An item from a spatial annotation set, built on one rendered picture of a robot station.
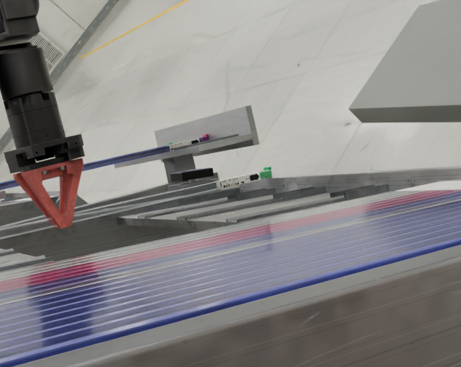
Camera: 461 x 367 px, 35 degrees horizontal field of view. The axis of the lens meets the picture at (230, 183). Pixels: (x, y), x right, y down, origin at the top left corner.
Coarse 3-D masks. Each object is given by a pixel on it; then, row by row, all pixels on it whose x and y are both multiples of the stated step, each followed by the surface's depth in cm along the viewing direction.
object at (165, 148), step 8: (136, 152) 120; (144, 152) 121; (152, 152) 122; (160, 152) 123; (104, 160) 117; (112, 160) 118; (120, 160) 119; (128, 160) 120; (88, 168) 116; (0, 184) 109; (8, 184) 109; (16, 184) 110
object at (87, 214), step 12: (168, 192) 90; (180, 192) 91; (192, 192) 92; (204, 192) 92; (120, 204) 87; (132, 204) 87; (144, 204) 88; (84, 216) 84; (96, 216) 85; (12, 228) 80; (24, 228) 81; (36, 228) 82; (48, 228) 82
